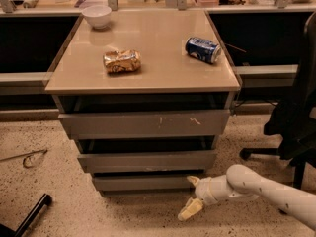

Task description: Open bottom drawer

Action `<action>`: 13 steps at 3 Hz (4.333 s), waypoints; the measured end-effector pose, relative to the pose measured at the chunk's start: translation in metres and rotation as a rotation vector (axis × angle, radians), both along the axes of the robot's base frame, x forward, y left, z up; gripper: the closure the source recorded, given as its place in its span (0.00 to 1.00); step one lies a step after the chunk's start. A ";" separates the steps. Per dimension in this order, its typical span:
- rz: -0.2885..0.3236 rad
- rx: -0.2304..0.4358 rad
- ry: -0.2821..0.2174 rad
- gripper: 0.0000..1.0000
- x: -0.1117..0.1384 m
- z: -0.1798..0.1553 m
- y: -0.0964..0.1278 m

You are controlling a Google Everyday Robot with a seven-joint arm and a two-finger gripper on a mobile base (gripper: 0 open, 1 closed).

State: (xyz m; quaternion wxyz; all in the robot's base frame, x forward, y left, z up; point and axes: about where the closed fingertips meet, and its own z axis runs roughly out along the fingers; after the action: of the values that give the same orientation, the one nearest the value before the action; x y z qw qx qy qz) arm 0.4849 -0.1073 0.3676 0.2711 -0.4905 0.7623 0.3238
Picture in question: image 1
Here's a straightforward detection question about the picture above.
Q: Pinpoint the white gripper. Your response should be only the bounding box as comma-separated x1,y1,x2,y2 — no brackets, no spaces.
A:
178,175,231,221

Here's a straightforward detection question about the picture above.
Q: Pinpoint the grey bottom drawer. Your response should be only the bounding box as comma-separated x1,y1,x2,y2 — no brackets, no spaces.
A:
93,175,193,192

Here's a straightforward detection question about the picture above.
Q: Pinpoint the grey drawer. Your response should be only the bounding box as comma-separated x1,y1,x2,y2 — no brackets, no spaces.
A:
59,110,230,140
93,175,193,192
78,150,216,173

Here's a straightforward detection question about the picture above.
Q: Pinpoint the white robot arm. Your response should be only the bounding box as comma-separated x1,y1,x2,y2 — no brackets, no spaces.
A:
178,164,316,231

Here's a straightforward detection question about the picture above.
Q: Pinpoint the grey middle drawer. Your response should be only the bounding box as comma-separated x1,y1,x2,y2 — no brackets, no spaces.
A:
78,150,216,173

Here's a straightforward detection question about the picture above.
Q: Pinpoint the grey top drawer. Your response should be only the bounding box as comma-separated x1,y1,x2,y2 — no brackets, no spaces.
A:
59,110,230,140

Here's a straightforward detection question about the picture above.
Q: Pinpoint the grey drawer cabinet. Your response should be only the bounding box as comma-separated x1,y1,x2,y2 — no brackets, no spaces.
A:
46,9,240,197

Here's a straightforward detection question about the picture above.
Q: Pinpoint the black office chair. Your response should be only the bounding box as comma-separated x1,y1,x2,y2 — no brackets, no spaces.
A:
240,12,316,189

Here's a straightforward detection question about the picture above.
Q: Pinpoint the blue soda can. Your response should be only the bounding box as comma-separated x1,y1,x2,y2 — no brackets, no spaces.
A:
185,37,221,64

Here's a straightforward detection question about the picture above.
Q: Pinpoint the crumpled gold chip bag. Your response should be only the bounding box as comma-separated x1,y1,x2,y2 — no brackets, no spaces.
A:
103,50,141,74

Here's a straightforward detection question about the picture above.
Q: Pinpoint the black chair leg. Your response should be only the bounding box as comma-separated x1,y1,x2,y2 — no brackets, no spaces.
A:
0,194,52,237

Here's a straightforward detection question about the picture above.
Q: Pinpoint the white bowl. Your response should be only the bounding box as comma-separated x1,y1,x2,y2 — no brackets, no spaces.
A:
82,5,112,29

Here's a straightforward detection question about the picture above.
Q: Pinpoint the cable on floor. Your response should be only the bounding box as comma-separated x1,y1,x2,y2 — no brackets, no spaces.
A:
0,148,49,169

